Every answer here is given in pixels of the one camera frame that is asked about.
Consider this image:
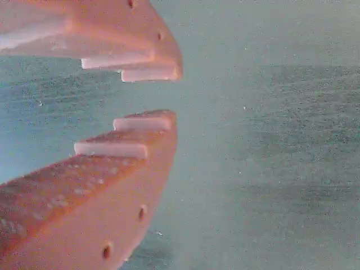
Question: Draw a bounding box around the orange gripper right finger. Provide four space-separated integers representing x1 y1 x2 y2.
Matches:
0 0 184 83

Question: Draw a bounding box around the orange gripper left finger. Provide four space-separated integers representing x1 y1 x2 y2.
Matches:
0 109 178 270

